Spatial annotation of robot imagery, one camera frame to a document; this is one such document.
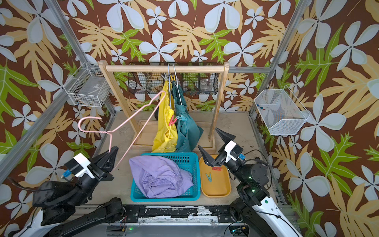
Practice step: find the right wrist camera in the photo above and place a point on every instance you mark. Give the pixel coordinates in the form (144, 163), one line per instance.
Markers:
(234, 152)

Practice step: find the wooden clothes rack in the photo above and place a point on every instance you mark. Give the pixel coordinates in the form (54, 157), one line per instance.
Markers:
(108, 72)

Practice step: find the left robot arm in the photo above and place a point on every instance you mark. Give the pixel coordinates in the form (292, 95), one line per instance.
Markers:
(58, 200)

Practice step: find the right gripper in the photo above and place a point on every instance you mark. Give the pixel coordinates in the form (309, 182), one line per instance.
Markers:
(211, 162)

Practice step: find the white wire basket right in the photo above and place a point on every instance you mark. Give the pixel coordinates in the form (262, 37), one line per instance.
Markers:
(281, 111)

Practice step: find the white wire basket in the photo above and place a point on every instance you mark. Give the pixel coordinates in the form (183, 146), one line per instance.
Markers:
(88, 86)
(281, 111)

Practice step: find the teal plastic basket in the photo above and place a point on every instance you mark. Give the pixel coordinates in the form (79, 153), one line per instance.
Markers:
(185, 161)

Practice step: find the yellow plastic tray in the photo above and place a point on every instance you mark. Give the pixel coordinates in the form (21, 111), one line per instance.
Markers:
(220, 185)

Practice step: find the purple shorts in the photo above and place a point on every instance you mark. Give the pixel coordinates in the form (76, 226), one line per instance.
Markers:
(159, 177)

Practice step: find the white wire hanger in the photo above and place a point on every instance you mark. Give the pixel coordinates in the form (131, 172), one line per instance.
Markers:
(177, 84)

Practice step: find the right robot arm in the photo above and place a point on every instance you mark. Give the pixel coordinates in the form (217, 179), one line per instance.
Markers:
(254, 206)

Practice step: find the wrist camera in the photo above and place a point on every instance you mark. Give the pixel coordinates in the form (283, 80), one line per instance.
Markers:
(234, 152)
(78, 166)

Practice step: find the black mesh basket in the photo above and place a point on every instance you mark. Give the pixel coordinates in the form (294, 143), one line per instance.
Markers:
(190, 83)

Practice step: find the green shorts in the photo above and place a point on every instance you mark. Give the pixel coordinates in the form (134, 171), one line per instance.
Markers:
(189, 133)

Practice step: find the teal clothespin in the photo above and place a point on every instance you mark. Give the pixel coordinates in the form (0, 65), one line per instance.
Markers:
(209, 176)

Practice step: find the black mounting rail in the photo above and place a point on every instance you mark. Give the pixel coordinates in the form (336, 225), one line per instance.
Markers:
(222, 213)

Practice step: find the blue clothespin on green shorts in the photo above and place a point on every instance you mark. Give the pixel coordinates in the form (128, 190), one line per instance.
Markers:
(182, 118)

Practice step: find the yellow shorts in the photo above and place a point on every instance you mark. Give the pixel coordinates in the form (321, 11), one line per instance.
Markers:
(166, 138)

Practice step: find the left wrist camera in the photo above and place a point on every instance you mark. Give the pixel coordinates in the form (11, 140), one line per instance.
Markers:
(78, 166)

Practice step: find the white wire basket left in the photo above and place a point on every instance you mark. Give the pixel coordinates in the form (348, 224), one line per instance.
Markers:
(88, 86)

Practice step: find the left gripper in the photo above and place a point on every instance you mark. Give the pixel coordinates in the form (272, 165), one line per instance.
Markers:
(100, 167)

